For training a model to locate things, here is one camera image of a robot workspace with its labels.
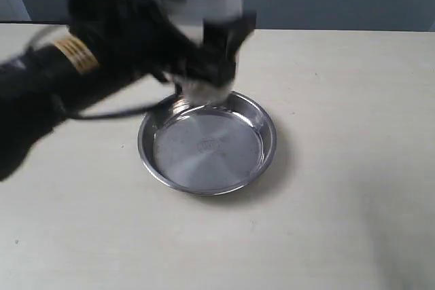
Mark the round steel pan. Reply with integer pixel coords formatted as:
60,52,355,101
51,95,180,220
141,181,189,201
137,92,277,196

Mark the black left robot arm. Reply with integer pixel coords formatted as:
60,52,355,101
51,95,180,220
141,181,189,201
1,0,256,179

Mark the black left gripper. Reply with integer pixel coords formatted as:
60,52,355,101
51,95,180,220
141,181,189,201
68,0,257,86

